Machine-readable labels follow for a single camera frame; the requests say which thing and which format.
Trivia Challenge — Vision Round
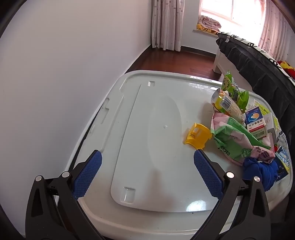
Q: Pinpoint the pink folded blanket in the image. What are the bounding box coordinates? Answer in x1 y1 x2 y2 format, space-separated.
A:
199 16 222 31

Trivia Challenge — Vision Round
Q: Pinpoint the plain white box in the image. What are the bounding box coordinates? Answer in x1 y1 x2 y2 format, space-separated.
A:
265 113 280 143

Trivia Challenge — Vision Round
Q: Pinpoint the white plastic storage box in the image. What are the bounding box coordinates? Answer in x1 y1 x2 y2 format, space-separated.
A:
66 70 291 233

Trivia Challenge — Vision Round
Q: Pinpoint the yellow plastic toy piece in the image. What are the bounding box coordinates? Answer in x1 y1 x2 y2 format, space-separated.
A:
183 123 212 150

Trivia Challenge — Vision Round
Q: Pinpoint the white blue-printed wrapper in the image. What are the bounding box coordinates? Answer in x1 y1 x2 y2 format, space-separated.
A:
277 130 288 148

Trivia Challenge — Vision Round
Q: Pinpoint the light blue snack packet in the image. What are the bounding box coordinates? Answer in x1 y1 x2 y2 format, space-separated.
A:
275 146 290 178

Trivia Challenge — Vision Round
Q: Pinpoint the blue cloth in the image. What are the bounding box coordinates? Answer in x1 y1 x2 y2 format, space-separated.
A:
242 157 278 192

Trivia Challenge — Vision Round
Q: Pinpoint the window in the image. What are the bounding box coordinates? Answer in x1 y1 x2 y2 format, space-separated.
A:
200 0 268 33

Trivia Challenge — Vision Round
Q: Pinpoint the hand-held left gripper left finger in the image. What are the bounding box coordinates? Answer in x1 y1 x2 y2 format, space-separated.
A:
25 150 103 240

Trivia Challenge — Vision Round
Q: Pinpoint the white box yellow label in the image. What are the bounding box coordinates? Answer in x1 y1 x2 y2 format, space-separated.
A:
252 99 271 116

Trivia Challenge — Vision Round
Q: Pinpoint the white bed frame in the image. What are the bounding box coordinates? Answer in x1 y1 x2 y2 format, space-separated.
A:
212 47 238 74

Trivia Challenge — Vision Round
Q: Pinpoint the pink green wet wipes pack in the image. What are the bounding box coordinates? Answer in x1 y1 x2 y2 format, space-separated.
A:
211 111 276 167

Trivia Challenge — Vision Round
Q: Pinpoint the red yellow plush toy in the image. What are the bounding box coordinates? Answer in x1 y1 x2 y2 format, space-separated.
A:
277 60 295 80

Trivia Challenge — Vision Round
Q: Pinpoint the green snack bag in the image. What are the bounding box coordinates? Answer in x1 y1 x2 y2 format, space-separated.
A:
221 70 250 113

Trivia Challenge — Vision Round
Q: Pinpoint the pink curtain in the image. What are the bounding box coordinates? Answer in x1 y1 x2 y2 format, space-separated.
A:
258 0 292 67

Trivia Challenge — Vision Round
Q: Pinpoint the blue white medicine box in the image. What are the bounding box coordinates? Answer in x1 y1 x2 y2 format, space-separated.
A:
244 107 269 139

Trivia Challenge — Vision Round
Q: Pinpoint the yellow white snack packet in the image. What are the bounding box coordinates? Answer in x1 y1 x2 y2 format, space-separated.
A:
210 89 247 124

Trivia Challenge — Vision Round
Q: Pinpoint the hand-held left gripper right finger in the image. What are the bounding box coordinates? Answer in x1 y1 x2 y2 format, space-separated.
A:
191 150 271 240

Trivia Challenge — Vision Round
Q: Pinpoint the dark bed cover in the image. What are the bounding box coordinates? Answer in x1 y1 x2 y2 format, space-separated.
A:
215 32 295 130

